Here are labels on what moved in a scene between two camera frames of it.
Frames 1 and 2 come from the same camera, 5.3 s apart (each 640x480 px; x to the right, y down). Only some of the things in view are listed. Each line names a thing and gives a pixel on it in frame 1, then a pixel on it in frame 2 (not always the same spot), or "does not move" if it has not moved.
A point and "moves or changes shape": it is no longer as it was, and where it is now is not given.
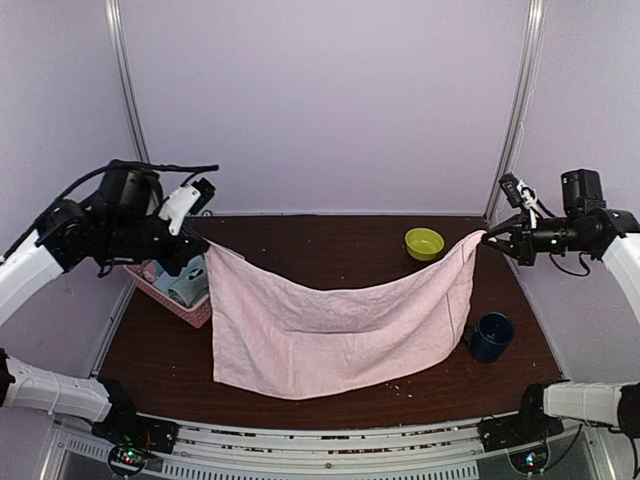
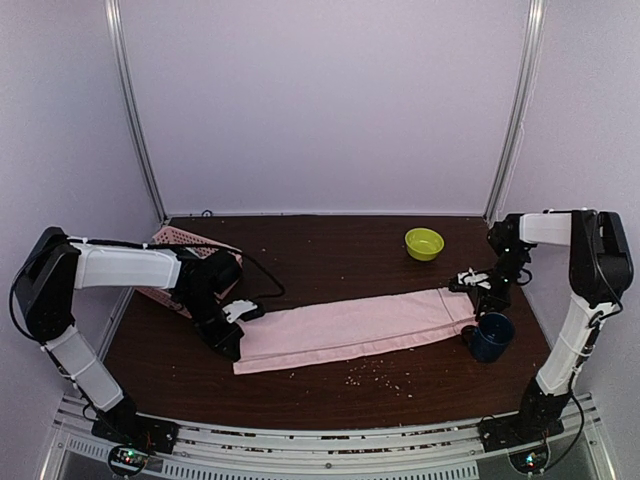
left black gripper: (185, 247) → (232, 335)
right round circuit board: (531, 460) does not move
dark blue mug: (490, 339) does not move
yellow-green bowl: (423, 244) does not move
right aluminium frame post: (518, 108) does not move
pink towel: (276, 335) moves or changes shape
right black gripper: (521, 245) → (489, 298)
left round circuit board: (126, 458) does not move
